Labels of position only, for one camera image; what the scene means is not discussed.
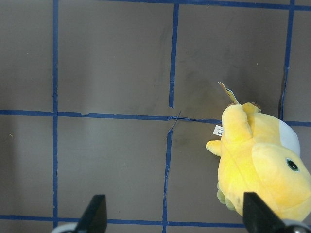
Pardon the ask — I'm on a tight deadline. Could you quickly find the yellow plush dinosaur toy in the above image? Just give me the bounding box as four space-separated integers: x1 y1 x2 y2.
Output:
206 89 311 221

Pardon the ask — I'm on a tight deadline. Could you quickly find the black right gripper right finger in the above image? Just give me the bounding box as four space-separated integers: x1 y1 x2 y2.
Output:
243 192 289 233

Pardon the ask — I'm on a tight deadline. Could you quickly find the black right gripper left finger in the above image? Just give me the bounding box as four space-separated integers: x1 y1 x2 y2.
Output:
75 194 107 233

